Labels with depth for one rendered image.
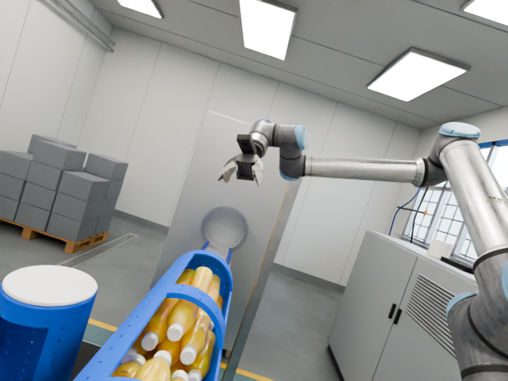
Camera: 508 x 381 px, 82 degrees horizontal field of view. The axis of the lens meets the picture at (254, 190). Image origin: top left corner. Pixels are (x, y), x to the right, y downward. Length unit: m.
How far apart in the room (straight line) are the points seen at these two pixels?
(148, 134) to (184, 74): 1.30
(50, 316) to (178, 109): 5.01
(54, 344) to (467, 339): 1.17
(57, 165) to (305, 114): 3.99
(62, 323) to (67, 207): 3.07
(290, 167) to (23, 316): 1.00
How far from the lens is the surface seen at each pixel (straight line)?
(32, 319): 1.18
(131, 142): 6.05
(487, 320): 0.83
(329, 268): 5.95
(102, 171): 4.40
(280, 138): 1.11
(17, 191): 4.53
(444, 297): 2.26
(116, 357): 0.66
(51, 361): 1.27
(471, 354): 0.90
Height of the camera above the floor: 1.61
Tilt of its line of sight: 3 degrees down
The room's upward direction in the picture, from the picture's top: 19 degrees clockwise
